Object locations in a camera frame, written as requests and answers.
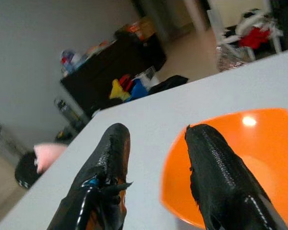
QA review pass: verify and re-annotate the orange plastic bowl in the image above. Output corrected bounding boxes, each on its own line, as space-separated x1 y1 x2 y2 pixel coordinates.
159 108 288 230

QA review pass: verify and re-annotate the clear plastic water bottle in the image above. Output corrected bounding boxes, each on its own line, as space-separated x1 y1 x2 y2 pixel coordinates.
54 97 80 125

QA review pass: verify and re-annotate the silver patterned bag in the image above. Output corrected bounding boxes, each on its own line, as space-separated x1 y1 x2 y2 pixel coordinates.
216 46 254 72

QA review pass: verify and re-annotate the white blue container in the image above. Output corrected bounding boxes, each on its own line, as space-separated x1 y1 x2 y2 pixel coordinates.
60 49 83 73

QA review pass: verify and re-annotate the black bag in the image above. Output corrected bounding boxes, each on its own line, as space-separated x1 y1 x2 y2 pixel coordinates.
147 75 190 95

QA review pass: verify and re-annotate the yellow cloth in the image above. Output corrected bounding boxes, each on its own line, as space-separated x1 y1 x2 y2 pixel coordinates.
109 79 131 100

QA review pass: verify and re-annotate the dark wooden cabinet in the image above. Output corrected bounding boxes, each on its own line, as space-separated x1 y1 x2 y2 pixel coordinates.
60 30 168 118

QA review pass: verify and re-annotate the white chair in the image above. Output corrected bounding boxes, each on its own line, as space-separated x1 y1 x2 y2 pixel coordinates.
213 0 284 58

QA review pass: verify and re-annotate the black round stool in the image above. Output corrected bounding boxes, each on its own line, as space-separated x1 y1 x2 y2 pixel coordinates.
14 151 44 189

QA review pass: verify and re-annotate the blue cloth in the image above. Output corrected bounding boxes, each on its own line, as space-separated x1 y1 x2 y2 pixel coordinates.
126 78 150 103

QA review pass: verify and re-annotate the red orange cloth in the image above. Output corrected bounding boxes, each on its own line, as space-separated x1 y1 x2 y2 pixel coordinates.
118 74 135 92

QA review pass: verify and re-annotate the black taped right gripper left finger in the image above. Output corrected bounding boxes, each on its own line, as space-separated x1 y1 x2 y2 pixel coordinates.
47 123 134 230

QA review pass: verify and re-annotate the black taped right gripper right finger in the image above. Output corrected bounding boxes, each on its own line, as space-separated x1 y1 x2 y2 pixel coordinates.
184 124 288 230

